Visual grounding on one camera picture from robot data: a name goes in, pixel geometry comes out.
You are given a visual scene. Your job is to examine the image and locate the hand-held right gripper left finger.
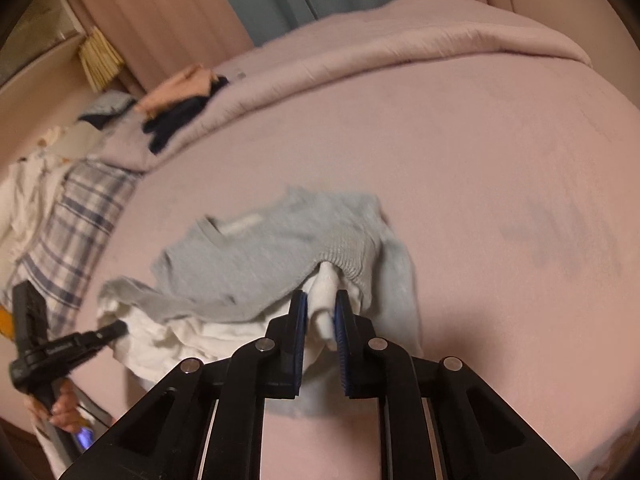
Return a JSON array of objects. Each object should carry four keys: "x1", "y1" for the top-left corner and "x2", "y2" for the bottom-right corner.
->
[{"x1": 57, "y1": 290, "x2": 309, "y2": 480}]

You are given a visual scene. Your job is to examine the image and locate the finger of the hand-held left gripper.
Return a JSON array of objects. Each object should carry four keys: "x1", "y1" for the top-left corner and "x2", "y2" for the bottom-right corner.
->
[
  {"x1": 11, "y1": 281, "x2": 51, "y2": 357},
  {"x1": 46, "y1": 321, "x2": 129, "y2": 362}
]

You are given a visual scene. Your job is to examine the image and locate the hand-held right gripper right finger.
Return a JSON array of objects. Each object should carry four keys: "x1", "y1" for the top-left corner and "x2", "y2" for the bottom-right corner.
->
[{"x1": 334, "y1": 289, "x2": 579, "y2": 480}]

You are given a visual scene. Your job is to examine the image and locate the grey sweatshirt with white lining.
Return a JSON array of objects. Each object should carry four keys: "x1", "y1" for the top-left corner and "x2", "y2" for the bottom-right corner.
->
[{"x1": 95, "y1": 186, "x2": 424, "y2": 419}]

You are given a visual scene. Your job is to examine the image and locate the person's left hand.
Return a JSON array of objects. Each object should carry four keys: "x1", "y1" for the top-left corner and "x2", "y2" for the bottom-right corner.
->
[{"x1": 27, "y1": 379, "x2": 82, "y2": 434}]

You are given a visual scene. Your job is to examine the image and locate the plaid checked cloth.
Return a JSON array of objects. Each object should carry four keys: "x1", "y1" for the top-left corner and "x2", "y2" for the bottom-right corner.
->
[{"x1": 12, "y1": 157, "x2": 139, "y2": 327}]

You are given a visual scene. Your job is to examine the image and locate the white patterned cloth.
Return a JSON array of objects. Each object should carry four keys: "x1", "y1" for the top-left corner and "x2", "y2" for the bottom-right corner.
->
[{"x1": 0, "y1": 124, "x2": 77, "y2": 263}]

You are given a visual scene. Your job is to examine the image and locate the blue striped cloth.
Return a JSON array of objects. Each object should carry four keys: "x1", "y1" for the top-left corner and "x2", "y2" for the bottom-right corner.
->
[{"x1": 76, "y1": 91, "x2": 139, "y2": 127}]

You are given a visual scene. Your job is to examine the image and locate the dark navy cloth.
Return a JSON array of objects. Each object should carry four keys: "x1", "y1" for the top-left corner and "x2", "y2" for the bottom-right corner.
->
[{"x1": 141, "y1": 76, "x2": 231, "y2": 157}]

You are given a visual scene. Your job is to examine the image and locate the yellow-green hanging cloth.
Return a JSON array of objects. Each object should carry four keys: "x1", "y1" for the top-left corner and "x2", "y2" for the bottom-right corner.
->
[{"x1": 78, "y1": 27, "x2": 126, "y2": 93}]

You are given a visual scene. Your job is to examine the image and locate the peach cloth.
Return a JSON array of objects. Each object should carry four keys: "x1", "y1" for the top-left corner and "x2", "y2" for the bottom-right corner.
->
[{"x1": 135, "y1": 63, "x2": 219, "y2": 117}]

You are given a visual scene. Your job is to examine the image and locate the pink folded duvet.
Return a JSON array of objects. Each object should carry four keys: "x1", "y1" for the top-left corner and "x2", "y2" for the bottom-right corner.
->
[{"x1": 100, "y1": 0, "x2": 594, "y2": 172}]

